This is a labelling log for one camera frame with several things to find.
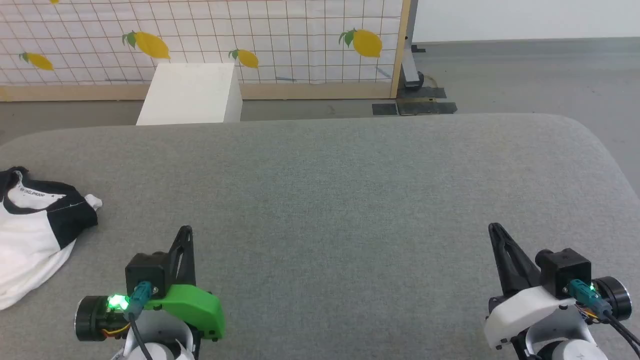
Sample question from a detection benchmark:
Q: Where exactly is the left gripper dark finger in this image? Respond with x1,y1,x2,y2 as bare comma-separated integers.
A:
167,225,197,288

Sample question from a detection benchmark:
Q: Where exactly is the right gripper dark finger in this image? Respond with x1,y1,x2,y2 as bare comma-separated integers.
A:
488,222,542,296

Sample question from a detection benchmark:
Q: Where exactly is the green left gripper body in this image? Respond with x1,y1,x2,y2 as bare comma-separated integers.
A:
144,285,226,342

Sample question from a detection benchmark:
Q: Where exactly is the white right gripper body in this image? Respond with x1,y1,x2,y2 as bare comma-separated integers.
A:
483,285,582,351

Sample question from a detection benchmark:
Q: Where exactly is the white and black shirt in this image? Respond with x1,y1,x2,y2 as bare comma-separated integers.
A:
0,166,103,311

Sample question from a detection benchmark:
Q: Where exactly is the white cabinet box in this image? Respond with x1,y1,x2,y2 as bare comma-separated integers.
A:
136,62,244,126

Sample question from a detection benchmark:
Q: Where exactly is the grey fabric sofa cushion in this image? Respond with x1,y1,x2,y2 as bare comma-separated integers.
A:
0,113,640,360

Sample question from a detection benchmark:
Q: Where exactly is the large black floor plate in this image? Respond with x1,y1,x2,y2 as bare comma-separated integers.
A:
396,101,458,116

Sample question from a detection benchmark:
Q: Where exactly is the lemon print partition screen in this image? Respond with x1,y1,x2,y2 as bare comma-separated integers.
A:
0,0,412,102

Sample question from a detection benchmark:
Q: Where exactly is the left arm cable, teal plug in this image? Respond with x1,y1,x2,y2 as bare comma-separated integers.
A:
124,281,155,360

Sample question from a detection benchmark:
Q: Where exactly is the arm cable, teal plug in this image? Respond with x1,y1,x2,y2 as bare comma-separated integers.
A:
124,281,155,360
568,279,640,353

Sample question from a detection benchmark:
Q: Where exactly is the right arm cable, teal plug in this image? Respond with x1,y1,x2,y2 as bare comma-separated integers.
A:
568,279,640,353

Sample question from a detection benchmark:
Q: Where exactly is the grey metal stand post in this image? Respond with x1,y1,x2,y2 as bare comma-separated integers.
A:
400,0,427,91

